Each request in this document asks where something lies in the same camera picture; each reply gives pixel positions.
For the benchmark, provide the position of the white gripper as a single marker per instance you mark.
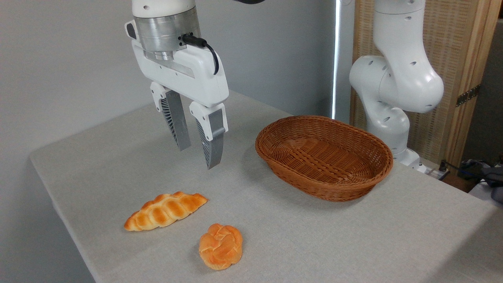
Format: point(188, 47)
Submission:
point(196, 76)

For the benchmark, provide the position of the long braided bread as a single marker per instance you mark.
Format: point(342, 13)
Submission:
point(165, 210)

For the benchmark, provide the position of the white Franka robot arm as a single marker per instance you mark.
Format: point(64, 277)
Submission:
point(401, 78)

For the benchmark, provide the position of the round knotted bread roll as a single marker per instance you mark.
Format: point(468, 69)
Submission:
point(220, 247)

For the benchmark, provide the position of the brown wicker basket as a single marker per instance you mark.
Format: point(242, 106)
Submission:
point(322, 157)

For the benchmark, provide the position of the grey tablecloth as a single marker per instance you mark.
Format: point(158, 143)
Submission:
point(275, 228)

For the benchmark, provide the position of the white power strip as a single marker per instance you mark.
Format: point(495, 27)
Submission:
point(438, 173)

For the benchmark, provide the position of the wooden rattan folding screen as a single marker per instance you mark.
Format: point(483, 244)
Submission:
point(452, 39)

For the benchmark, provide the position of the metal screen hinge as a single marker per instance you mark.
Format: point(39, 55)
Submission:
point(467, 95)

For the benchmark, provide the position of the dark bag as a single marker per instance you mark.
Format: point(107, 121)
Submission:
point(485, 177)

